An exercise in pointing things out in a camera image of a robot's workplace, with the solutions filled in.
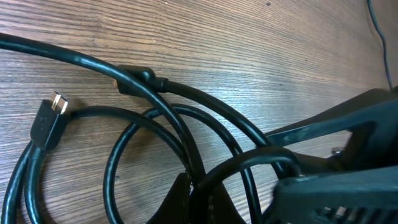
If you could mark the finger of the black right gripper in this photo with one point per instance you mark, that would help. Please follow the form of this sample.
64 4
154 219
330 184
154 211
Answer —
368 196
368 109

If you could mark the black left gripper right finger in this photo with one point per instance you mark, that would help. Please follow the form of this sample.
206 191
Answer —
222 209

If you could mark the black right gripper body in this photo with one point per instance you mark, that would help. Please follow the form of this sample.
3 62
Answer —
370 146

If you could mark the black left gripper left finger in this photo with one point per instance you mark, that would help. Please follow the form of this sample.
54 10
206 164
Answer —
175 207

